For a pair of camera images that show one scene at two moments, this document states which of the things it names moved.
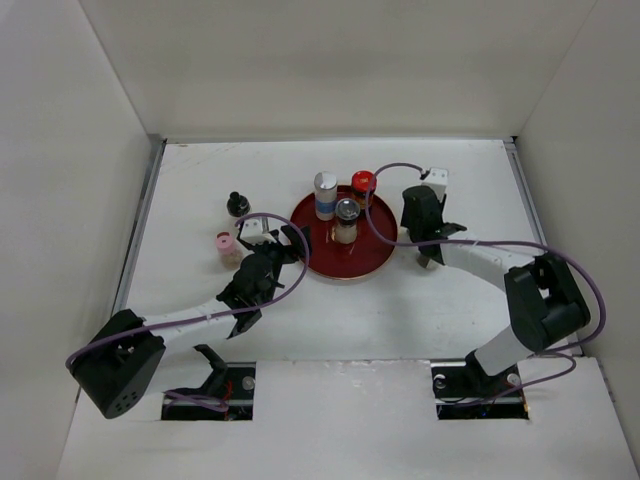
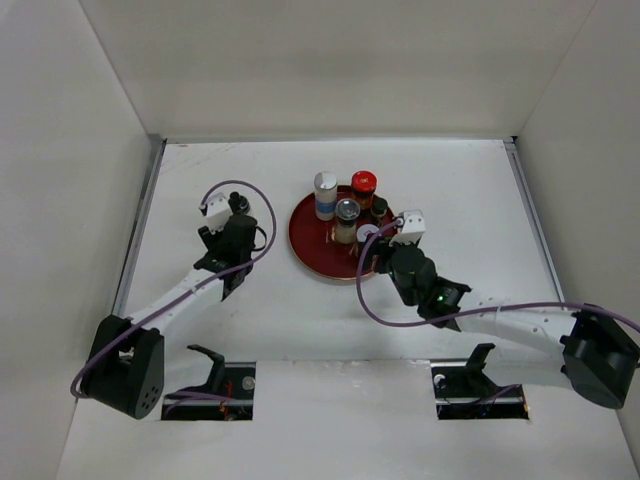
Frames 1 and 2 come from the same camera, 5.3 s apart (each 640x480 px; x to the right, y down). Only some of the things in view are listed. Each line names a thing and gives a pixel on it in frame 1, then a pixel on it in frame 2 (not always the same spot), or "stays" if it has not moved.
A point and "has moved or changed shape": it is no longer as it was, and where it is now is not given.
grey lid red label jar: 427,262 has moved or changed shape
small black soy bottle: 238,205 stays
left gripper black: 289,254 -> 212,239
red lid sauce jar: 361,184 stays
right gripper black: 405,221 -> 381,248
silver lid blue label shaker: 325,192 stays
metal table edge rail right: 531,203 stays
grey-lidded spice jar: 346,227 stays
